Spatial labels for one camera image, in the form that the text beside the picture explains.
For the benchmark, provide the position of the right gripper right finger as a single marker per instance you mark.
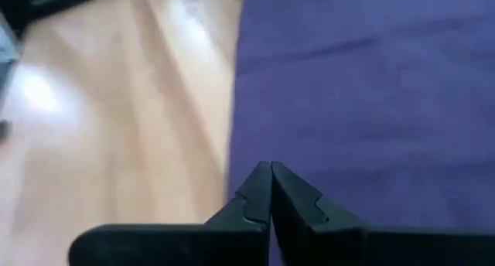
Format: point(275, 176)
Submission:
point(328, 243)

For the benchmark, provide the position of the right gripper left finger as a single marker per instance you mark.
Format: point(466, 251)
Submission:
point(216, 243)

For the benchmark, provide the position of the purple towel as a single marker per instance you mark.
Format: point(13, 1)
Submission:
point(367, 84)

